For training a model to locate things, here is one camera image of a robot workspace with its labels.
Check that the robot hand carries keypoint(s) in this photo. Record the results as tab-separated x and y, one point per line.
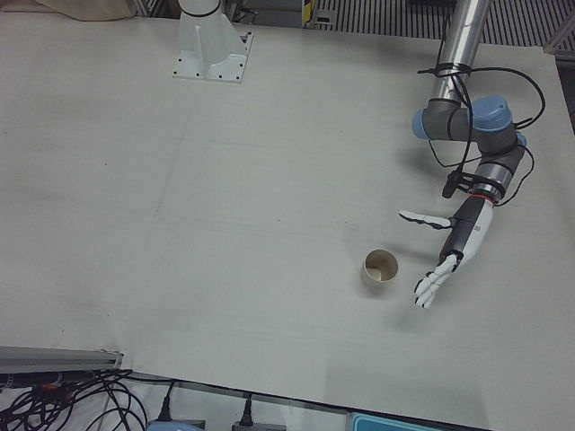
471	224

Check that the beige cup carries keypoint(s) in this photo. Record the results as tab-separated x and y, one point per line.
379	267

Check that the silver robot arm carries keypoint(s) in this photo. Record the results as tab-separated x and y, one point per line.
462	36

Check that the light blue plastic bin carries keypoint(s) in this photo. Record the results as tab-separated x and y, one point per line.
404	424

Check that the grey socket block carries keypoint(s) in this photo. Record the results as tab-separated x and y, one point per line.
258	427

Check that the beige cloth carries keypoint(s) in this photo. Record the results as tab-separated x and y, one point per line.
90	9

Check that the black power strip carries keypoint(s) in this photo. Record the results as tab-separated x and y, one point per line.
36	379

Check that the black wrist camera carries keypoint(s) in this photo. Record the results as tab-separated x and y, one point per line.
450	184

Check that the grey slotted frame bar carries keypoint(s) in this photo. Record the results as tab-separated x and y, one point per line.
561	41

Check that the yellow black striped post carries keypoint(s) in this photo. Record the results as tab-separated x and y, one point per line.
308	10

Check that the white pedestal mount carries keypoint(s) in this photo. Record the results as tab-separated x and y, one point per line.
202	45

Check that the white aluminium post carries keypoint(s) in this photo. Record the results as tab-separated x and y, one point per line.
45	359

